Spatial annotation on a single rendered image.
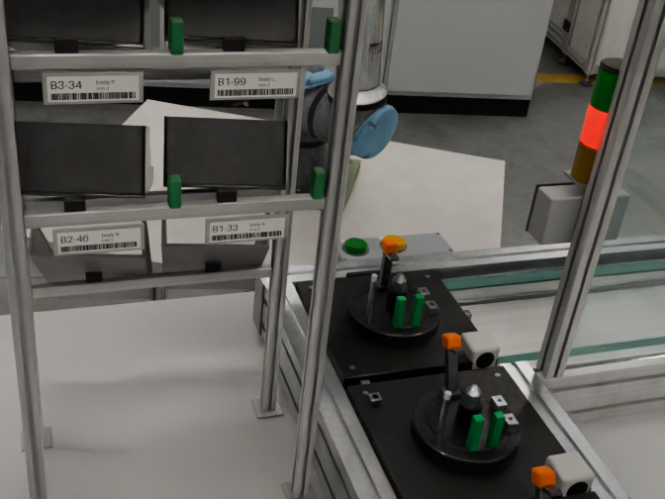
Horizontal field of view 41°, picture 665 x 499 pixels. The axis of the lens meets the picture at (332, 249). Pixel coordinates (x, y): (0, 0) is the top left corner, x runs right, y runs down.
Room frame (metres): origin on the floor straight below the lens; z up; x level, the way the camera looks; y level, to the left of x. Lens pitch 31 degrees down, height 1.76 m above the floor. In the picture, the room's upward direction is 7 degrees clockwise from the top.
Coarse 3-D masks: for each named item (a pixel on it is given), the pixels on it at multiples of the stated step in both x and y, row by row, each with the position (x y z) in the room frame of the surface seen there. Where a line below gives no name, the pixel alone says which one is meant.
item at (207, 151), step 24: (168, 120) 0.86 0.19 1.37; (192, 120) 0.87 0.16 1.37; (216, 120) 0.87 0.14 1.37; (240, 120) 0.88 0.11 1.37; (264, 120) 0.88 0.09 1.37; (168, 144) 0.85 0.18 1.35; (192, 144) 0.86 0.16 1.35; (216, 144) 0.86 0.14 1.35; (240, 144) 0.87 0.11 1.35; (264, 144) 0.87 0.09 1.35; (168, 168) 0.84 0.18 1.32; (192, 168) 0.85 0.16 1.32; (216, 168) 0.85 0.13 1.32; (240, 168) 0.86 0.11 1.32; (264, 168) 0.86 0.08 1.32
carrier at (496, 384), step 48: (384, 384) 0.96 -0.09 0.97; (432, 384) 0.97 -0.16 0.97; (480, 384) 0.98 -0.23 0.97; (384, 432) 0.87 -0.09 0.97; (432, 432) 0.86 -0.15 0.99; (480, 432) 0.83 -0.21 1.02; (528, 432) 0.90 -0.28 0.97; (432, 480) 0.79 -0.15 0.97; (480, 480) 0.80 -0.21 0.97; (528, 480) 0.81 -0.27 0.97; (576, 480) 0.80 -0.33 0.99
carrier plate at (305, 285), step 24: (336, 288) 1.18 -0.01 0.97; (432, 288) 1.21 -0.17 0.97; (336, 312) 1.12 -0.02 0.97; (456, 312) 1.15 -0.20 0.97; (336, 336) 1.06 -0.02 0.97; (360, 336) 1.06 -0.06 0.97; (336, 360) 1.00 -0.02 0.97; (360, 360) 1.00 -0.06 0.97; (384, 360) 1.01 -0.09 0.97; (408, 360) 1.02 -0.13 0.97; (432, 360) 1.02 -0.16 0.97
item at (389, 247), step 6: (384, 240) 1.17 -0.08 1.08; (390, 240) 1.17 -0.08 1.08; (384, 246) 1.16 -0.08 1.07; (390, 246) 1.16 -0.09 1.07; (396, 246) 1.16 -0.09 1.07; (384, 252) 1.16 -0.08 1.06; (390, 252) 1.16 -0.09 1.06; (396, 252) 1.16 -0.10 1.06; (384, 258) 1.16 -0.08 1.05; (390, 258) 1.14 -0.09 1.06; (396, 258) 1.14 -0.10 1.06; (384, 264) 1.16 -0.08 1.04; (390, 264) 1.16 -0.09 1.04; (384, 270) 1.16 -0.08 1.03; (390, 270) 1.16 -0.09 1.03; (384, 276) 1.16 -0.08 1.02; (384, 282) 1.16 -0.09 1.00
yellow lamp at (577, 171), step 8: (576, 152) 1.08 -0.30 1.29; (584, 152) 1.06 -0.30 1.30; (592, 152) 1.05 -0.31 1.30; (576, 160) 1.07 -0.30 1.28; (584, 160) 1.06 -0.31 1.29; (592, 160) 1.05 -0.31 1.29; (576, 168) 1.07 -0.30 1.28; (584, 168) 1.06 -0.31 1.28; (592, 168) 1.05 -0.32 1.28; (576, 176) 1.06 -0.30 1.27; (584, 176) 1.06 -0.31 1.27
